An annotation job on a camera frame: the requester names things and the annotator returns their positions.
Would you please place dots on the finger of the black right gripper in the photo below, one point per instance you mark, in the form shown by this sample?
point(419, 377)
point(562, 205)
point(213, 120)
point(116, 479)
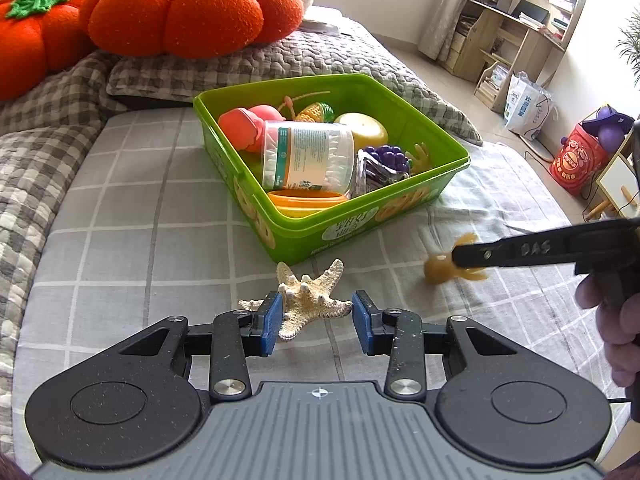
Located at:
point(603, 246)

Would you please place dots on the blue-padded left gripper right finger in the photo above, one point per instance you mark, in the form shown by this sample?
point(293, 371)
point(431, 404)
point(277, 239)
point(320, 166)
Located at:
point(397, 334)

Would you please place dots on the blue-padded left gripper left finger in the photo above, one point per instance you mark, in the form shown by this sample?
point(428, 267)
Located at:
point(237, 335)

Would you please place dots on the beige starfish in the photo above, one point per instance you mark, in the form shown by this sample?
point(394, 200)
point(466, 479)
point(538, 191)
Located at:
point(307, 299)

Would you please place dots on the small amber sticky hand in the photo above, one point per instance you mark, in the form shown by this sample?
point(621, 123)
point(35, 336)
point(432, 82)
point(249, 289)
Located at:
point(440, 269)

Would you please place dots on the orange toy plate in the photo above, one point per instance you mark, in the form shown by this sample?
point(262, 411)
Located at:
point(303, 203)

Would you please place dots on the dark translucent hair claw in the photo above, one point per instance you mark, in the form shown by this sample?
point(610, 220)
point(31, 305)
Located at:
point(370, 175)

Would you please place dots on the purple toy grapes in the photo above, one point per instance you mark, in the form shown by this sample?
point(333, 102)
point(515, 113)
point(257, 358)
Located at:
point(390, 156)

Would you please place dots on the clear cotton swab jar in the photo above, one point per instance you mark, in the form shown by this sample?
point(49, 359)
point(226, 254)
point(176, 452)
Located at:
point(307, 156)

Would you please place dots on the yellow toy pot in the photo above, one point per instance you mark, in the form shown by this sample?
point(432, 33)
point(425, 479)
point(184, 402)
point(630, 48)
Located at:
point(366, 130)

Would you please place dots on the yellow toy corn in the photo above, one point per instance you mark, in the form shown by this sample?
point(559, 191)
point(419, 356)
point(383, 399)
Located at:
point(316, 112)

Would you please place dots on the amber sticky hand toy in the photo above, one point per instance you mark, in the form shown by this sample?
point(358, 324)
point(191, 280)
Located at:
point(419, 159)

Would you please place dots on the person's hand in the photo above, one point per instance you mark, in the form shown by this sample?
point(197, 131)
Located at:
point(618, 328)

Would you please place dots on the red snack bucket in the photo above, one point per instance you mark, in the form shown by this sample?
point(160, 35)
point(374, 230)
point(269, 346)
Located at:
point(579, 159)

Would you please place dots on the green plastic storage box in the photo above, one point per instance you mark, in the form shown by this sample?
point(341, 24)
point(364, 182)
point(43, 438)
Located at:
point(292, 240)

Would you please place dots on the purple plush toy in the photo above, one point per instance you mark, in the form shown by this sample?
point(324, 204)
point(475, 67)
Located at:
point(610, 127)

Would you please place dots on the grey grid bed sheet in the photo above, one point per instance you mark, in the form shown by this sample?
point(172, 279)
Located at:
point(148, 229)

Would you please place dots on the white shopping bag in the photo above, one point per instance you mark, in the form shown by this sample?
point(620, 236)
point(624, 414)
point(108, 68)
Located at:
point(528, 106)

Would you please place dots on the wooden desk shelf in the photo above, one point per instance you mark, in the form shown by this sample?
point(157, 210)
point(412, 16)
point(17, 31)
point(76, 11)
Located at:
point(495, 40)

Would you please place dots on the grey checkered quilt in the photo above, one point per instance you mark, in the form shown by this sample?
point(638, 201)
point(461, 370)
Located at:
point(45, 136)

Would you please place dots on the grey quilted pillow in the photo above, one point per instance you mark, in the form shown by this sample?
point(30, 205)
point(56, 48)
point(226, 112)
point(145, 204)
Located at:
point(168, 78)

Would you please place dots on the beige window curtain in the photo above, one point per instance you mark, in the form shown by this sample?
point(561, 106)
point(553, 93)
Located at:
point(436, 40)

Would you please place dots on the right orange pumpkin cushion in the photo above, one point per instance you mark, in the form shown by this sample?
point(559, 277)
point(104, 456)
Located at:
point(187, 28)

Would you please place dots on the orange pumpkin cushion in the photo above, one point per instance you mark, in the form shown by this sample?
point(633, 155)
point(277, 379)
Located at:
point(187, 28)
point(39, 38)

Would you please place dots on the left orange pumpkin cushion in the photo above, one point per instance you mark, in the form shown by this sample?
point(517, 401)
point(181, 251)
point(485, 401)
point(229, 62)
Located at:
point(39, 38)

